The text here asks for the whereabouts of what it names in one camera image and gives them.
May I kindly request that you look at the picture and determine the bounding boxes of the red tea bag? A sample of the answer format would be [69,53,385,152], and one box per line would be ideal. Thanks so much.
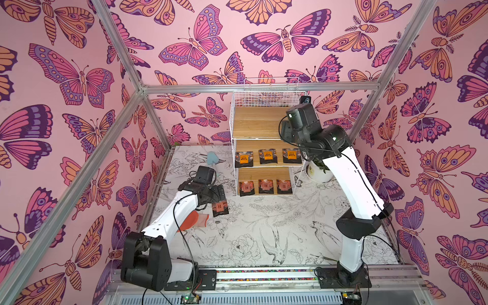
[258,179,274,194]
[212,200,230,217]
[239,180,255,196]
[277,179,293,194]

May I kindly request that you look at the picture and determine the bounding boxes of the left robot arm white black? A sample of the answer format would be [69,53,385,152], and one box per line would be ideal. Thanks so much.
[120,166,226,293]

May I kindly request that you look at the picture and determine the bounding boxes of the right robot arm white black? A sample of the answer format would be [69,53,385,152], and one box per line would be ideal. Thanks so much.
[278,103,393,278]

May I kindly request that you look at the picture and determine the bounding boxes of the teal and white spatula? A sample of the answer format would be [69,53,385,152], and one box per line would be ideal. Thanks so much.
[207,151,224,166]

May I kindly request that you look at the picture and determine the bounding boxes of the green plant in white pot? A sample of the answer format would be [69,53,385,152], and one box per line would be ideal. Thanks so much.
[306,161,334,184]

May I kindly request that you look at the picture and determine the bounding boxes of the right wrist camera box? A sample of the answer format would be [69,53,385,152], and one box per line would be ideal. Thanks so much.
[299,95,311,104]

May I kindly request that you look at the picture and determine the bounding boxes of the white wire three-tier shelf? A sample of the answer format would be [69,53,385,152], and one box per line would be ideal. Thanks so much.
[230,91,306,196]

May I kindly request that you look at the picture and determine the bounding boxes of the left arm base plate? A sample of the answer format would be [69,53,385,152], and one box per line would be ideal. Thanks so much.
[164,269,217,292]

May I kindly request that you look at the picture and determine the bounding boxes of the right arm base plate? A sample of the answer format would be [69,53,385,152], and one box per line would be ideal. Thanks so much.
[314,265,372,289]

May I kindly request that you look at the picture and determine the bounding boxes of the aluminium rail with coloured strip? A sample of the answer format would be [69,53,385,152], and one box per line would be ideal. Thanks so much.
[106,265,424,294]

